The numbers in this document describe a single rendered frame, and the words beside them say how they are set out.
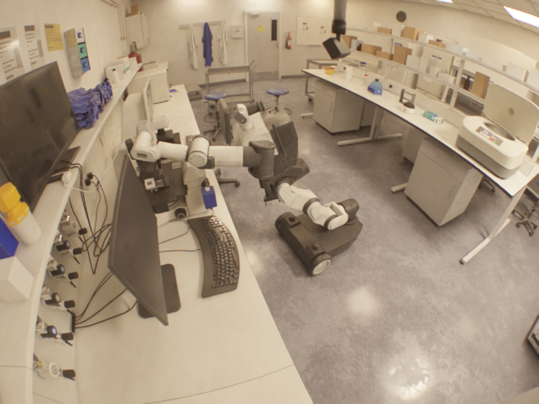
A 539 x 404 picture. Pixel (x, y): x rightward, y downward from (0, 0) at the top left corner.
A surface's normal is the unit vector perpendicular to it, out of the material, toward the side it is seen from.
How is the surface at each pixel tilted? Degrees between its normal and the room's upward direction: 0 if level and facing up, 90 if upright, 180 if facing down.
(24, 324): 0
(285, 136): 95
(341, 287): 0
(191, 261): 0
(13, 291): 90
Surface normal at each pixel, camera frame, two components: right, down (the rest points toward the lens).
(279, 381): 0.00, -0.76
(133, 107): 0.36, 0.61
